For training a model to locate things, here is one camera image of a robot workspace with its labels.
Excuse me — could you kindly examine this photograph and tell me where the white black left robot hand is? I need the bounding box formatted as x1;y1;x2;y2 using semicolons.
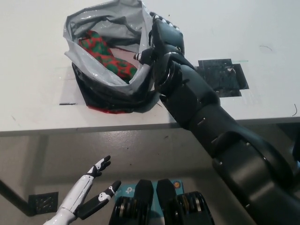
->
44;155;122;225

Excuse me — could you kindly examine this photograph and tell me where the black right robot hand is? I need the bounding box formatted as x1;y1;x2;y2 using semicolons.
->
134;12;186;80

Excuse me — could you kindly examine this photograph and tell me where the red green patterned cloth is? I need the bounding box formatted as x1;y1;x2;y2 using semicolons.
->
78;30;138;84

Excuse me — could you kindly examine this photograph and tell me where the black plastic bag grey lining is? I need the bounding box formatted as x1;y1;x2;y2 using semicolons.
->
62;0;165;115

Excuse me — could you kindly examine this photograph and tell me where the pink sheet inside bag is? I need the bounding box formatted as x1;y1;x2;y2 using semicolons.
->
110;46;141;68

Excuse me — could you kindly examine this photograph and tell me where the black ribbed robot body block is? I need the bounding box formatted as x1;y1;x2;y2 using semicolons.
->
156;179;215;225
109;179;155;225

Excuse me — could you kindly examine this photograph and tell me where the black floor foot plate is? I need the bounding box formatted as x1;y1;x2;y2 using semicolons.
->
28;191;59;214

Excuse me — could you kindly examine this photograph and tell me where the black table leg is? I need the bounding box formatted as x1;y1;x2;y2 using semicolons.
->
0;179;32;216

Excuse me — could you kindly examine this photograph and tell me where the black tape patch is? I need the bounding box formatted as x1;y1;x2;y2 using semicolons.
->
193;58;250;98

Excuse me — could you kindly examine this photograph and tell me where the grey tape patch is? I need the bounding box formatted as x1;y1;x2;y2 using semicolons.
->
58;67;80;105

